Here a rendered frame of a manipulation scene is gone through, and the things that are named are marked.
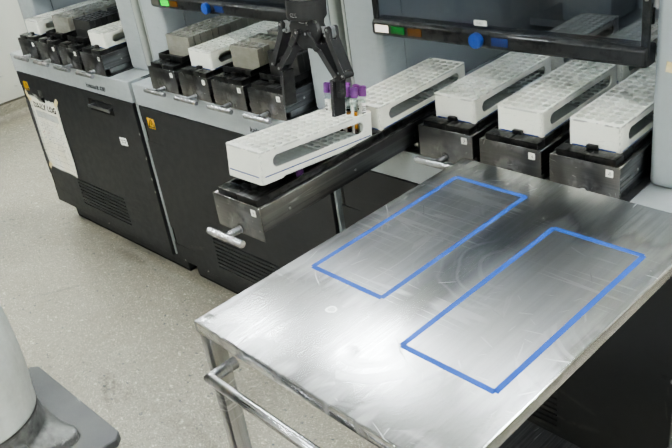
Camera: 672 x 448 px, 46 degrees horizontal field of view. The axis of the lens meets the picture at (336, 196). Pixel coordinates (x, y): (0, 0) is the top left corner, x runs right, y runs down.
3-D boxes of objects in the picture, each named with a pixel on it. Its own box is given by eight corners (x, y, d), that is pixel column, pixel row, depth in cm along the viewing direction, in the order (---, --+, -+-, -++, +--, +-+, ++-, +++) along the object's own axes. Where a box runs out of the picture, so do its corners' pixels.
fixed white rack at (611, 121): (642, 95, 161) (643, 66, 158) (691, 102, 154) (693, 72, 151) (567, 149, 143) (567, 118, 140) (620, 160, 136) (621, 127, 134)
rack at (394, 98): (432, 82, 185) (430, 57, 182) (467, 88, 178) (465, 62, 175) (346, 127, 167) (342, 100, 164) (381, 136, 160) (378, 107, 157)
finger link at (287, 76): (282, 71, 152) (280, 71, 153) (285, 106, 155) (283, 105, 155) (293, 68, 154) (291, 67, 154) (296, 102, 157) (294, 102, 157)
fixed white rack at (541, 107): (574, 84, 171) (574, 57, 168) (618, 91, 164) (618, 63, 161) (497, 134, 153) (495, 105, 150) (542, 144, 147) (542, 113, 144)
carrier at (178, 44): (198, 56, 226) (193, 35, 223) (192, 58, 225) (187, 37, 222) (174, 51, 234) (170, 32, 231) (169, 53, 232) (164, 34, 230)
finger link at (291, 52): (299, 33, 145) (294, 28, 145) (276, 73, 153) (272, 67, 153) (314, 30, 147) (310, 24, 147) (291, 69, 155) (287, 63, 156)
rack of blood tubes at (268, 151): (338, 132, 165) (336, 103, 163) (374, 140, 159) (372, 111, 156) (227, 174, 146) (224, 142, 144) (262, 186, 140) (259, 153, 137)
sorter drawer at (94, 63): (242, 15, 300) (237, -9, 296) (265, 18, 291) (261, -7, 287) (73, 76, 257) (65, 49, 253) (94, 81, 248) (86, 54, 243)
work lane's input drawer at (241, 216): (437, 103, 191) (434, 67, 187) (485, 112, 182) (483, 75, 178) (201, 234, 148) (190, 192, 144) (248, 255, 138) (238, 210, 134)
